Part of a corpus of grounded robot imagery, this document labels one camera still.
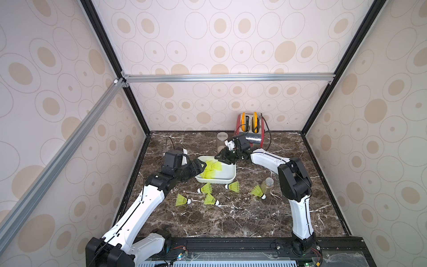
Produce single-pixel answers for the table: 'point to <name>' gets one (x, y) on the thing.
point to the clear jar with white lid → (221, 137)
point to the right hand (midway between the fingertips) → (213, 161)
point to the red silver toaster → (252, 125)
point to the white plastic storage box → (227, 174)
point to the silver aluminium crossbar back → (229, 78)
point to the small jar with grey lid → (267, 183)
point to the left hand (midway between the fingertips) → (206, 166)
